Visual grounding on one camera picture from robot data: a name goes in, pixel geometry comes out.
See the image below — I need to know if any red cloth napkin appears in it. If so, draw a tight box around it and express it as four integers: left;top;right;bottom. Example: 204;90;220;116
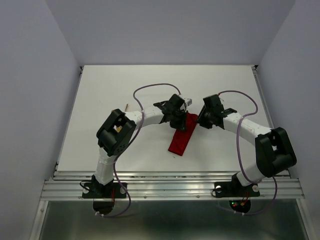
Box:
168;113;198;156

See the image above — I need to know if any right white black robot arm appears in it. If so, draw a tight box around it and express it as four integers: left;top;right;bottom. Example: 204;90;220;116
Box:
197;94;297;198

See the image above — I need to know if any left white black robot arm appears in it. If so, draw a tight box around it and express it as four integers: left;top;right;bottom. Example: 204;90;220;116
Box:
89;94;192;197

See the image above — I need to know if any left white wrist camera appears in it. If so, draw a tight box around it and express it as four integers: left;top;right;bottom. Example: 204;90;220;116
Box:
184;98;192;106

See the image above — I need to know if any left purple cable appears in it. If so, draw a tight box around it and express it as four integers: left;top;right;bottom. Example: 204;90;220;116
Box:
95;83;182;218

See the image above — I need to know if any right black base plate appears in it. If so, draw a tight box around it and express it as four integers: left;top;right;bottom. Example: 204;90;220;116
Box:
211;181;260;198

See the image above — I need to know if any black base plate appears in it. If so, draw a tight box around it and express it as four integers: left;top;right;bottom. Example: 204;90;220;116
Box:
80;181;127;199
211;181;260;198

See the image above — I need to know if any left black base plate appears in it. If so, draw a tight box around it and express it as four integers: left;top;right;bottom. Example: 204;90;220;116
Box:
80;181;127;199

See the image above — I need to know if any aluminium mounting rail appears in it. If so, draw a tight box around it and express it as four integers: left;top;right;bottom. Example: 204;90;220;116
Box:
40;171;305;201

